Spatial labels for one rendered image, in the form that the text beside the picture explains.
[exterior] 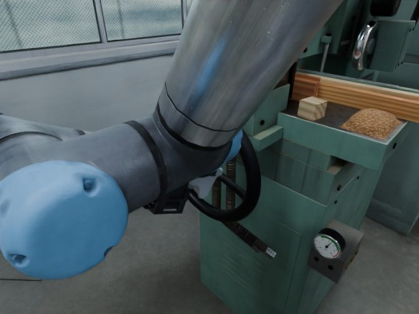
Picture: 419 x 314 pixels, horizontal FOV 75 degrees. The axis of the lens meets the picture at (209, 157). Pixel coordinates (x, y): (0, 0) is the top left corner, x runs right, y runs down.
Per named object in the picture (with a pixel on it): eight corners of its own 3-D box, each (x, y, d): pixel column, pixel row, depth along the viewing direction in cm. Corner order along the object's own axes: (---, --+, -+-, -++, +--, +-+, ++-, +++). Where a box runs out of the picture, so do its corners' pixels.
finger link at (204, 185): (212, 194, 51) (174, 193, 44) (223, 164, 50) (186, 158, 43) (224, 202, 48) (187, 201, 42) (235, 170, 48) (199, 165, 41)
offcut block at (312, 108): (297, 115, 62) (299, 99, 60) (308, 111, 64) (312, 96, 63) (312, 121, 59) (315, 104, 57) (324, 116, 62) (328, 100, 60)
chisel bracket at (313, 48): (274, 61, 73) (278, 26, 68) (300, 55, 81) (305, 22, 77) (299, 66, 68) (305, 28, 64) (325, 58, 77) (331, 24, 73)
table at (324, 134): (153, 108, 84) (150, 88, 81) (220, 87, 103) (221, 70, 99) (361, 194, 47) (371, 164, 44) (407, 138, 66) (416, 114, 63)
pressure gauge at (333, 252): (308, 254, 65) (315, 228, 60) (316, 245, 67) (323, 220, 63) (335, 270, 61) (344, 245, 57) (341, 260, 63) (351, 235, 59)
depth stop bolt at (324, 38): (314, 71, 76) (322, 32, 71) (318, 70, 77) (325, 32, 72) (322, 72, 75) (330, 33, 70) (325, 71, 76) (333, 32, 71)
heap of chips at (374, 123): (338, 127, 57) (341, 114, 55) (360, 111, 64) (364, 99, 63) (384, 140, 52) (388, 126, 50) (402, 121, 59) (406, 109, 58)
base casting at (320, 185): (196, 144, 91) (195, 118, 86) (287, 103, 126) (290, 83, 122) (328, 207, 64) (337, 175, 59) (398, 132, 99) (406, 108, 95)
